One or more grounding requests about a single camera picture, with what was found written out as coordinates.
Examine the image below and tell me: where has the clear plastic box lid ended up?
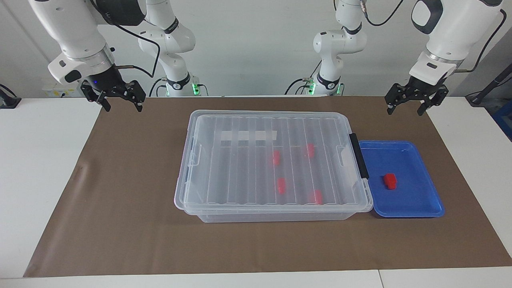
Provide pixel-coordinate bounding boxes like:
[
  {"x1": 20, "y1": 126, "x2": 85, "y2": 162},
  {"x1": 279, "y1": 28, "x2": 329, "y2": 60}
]
[{"x1": 174, "y1": 110, "x2": 369, "y2": 212}]

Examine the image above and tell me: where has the blue crate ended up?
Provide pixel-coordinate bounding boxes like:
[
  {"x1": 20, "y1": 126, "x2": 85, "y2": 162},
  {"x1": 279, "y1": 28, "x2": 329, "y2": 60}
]
[{"x1": 491, "y1": 100, "x2": 512, "y2": 141}]

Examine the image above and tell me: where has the black box latch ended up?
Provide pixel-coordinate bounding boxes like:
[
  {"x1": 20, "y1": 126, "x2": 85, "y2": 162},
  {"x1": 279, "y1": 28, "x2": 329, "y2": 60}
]
[{"x1": 347, "y1": 133, "x2": 370, "y2": 180}]

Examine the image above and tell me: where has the clear plastic storage box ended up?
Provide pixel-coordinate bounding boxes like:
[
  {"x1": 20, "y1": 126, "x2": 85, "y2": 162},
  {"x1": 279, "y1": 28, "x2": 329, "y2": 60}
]
[{"x1": 176, "y1": 112, "x2": 373, "y2": 223}]

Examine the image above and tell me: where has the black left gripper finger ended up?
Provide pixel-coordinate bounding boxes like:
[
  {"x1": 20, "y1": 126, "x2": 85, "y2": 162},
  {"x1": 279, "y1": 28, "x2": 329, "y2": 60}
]
[
  {"x1": 418, "y1": 87, "x2": 448, "y2": 116},
  {"x1": 385, "y1": 84, "x2": 410, "y2": 116}
]

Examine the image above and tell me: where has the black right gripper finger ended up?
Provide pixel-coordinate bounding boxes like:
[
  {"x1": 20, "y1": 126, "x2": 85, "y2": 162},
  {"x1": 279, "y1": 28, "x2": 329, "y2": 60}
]
[
  {"x1": 117, "y1": 80, "x2": 146, "y2": 112},
  {"x1": 81, "y1": 81, "x2": 111, "y2": 112}
]

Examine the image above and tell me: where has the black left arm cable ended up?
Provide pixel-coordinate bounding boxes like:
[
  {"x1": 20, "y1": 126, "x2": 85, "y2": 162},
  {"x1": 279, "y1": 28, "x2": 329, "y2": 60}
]
[{"x1": 359, "y1": 0, "x2": 508, "y2": 73}]

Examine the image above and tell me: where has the blue plastic tray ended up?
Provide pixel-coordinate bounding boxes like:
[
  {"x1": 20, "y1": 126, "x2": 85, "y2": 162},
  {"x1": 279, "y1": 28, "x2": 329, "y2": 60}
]
[{"x1": 358, "y1": 140, "x2": 445, "y2": 218}]

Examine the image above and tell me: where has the black table clamp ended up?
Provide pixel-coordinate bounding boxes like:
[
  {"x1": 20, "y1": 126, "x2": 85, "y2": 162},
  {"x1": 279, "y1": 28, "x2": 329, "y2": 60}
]
[{"x1": 0, "y1": 83, "x2": 21, "y2": 109}]

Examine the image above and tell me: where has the black stand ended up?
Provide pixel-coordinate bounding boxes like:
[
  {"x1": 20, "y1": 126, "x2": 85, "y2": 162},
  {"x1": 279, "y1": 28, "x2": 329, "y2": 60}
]
[{"x1": 465, "y1": 64, "x2": 512, "y2": 106}]

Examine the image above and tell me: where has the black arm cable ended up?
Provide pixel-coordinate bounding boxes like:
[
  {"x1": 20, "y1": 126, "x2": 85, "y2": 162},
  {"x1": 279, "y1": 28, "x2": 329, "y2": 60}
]
[
  {"x1": 90, "y1": 0, "x2": 164, "y2": 96},
  {"x1": 359, "y1": 0, "x2": 508, "y2": 73}
]

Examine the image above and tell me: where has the white power strip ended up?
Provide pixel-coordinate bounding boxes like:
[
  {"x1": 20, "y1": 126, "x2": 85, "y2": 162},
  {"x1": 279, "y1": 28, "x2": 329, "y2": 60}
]
[{"x1": 42, "y1": 84, "x2": 85, "y2": 98}]

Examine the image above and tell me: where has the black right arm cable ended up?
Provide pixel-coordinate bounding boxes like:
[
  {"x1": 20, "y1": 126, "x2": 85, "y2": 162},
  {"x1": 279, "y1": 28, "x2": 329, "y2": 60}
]
[{"x1": 90, "y1": 0, "x2": 164, "y2": 96}]

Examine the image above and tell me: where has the white tape strip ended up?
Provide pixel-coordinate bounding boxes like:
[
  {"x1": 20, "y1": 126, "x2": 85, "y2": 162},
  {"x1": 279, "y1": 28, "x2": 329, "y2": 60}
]
[{"x1": 221, "y1": 130, "x2": 278, "y2": 142}]

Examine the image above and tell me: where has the black base cable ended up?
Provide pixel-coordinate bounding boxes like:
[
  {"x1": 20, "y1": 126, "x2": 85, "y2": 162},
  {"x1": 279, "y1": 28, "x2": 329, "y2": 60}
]
[{"x1": 285, "y1": 76, "x2": 318, "y2": 95}]

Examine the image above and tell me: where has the brown paper table mat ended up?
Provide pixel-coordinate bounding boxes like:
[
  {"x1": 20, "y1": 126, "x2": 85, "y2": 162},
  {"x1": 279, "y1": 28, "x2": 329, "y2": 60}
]
[{"x1": 23, "y1": 95, "x2": 512, "y2": 278}]

